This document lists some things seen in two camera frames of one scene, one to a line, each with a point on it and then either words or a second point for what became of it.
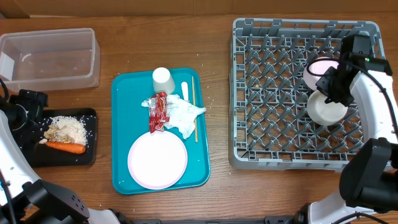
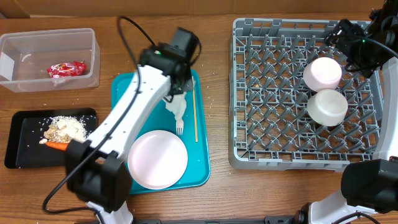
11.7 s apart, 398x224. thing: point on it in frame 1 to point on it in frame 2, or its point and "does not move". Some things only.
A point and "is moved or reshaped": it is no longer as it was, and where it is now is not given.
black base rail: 272,219 does not move
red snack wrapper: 158,116 to 72,68
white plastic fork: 185,91 is moved or reshaped
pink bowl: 316,67 does not move
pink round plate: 157,160 does not move
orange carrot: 72,147 does not move
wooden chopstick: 194,109 does not move
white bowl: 324,113 does not move
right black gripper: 327,86 to 354,33
